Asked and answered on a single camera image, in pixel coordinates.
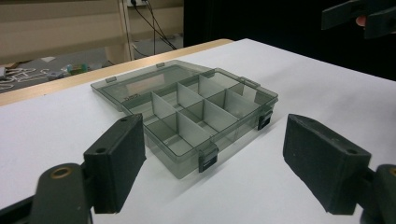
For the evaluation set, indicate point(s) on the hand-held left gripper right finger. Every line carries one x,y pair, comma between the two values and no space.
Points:
323,165

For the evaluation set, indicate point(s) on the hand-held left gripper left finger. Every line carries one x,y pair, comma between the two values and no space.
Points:
115,161

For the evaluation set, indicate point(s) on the grey transparent compartment box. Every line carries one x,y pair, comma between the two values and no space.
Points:
193,105

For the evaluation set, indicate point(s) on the black curtain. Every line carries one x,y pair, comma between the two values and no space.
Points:
280,28

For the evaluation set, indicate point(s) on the light wooden table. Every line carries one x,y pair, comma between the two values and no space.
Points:
93,76

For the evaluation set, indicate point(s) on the pile of coloured small parts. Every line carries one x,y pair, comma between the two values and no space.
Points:
77,68

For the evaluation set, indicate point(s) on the light wooden shelf unit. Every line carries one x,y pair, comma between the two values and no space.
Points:
62,28

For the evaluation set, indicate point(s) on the white power strip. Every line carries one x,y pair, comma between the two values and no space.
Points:
137,2

